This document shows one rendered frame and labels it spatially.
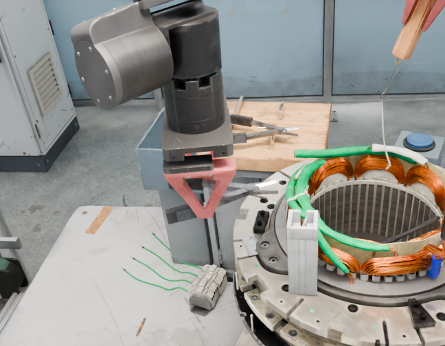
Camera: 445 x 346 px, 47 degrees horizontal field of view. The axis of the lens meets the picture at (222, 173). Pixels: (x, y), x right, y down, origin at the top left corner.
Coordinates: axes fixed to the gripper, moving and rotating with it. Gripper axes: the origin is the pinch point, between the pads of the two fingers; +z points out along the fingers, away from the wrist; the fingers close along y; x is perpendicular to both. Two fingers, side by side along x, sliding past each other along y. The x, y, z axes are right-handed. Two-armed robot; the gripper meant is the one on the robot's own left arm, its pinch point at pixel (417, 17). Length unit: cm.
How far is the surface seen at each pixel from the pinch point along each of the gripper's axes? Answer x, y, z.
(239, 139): 15.7, -16.7, 30.3
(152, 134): 19, -33, 39
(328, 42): 220, -38, 85
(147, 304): 6, -22, 65
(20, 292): 8, -53, 87
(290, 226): -12.9, -2.3, 17.9
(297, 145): 19.8, -8.4, 29.5
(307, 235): -12.6, -0.5, 18.2
